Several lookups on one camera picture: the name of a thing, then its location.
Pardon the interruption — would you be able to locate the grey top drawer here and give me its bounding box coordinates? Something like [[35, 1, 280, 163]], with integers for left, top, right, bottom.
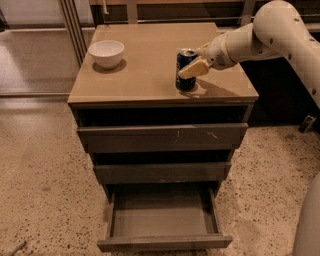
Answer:
[[77, 123, 248, 153]]

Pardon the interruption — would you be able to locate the white ceramic bowl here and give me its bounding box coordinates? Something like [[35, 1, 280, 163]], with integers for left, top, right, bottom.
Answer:
[[88, 40, 125, 69]]

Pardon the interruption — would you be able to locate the small black floor bracket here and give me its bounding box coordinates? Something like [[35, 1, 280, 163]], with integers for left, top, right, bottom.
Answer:
[[298, 115, 316, 133]]

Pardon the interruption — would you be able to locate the grey drawer cabinet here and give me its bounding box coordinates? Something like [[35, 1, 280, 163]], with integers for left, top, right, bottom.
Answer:
[[67, 22, 260, 201]]

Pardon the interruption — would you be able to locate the grey middle drawer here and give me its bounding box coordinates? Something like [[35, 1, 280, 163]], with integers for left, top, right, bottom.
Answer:
[[94, 162, 231, 184]]

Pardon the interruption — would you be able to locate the grey rod on floor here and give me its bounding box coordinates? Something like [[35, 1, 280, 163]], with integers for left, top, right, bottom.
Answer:
[[8, 240, 27, 256]]

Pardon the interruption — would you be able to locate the blue pepsi can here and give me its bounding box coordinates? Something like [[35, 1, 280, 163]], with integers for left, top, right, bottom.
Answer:
[[176, 48, 198, 91]]

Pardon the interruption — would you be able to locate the grey open bottom drawer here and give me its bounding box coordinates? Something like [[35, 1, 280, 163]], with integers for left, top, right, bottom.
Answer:
[[97, 183, 232, 252]]

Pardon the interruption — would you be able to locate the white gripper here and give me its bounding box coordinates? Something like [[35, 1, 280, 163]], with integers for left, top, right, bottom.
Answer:
[[178, 33, 236, 79]]

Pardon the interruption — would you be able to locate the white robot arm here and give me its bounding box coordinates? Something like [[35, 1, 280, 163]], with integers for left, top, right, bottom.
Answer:
[[177, 0, 320, 256]]

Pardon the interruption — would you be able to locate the metal railing frame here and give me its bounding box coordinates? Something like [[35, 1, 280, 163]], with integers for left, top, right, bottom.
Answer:
[[58, 0, 320, 66]]

